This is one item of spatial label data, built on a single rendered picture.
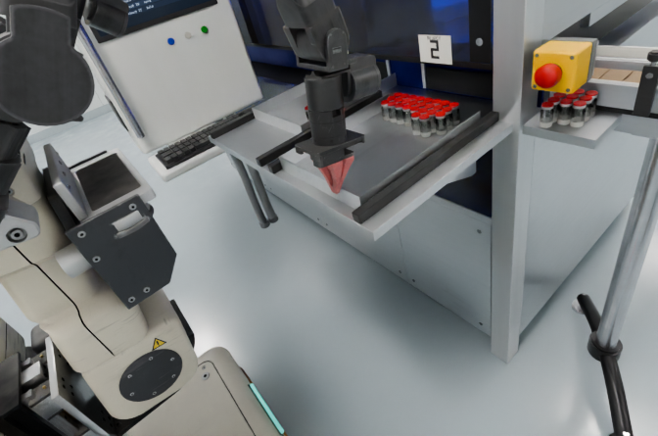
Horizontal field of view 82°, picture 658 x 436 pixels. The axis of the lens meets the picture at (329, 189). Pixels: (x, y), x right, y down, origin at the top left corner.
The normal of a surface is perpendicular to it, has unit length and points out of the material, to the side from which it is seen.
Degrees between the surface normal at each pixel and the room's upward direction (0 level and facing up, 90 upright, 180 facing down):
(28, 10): 92
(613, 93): 90
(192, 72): 90
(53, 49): 92
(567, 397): 0
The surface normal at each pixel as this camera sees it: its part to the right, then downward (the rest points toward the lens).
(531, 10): 0.61, 0.32
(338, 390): -0.23, -0.80
